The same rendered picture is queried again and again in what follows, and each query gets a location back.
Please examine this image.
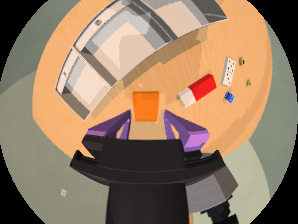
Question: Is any blue die with white pips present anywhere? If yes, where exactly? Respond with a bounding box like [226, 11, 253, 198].
[224, 91, 235, 103]

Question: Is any white domino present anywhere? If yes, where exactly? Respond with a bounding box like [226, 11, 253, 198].
[221, 57, 236, 86]

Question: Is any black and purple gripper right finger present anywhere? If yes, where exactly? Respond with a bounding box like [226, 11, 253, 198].
[164, 109, 210, 152]

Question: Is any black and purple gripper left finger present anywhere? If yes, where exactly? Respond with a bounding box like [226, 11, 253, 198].
[85, 109, 131, 139]

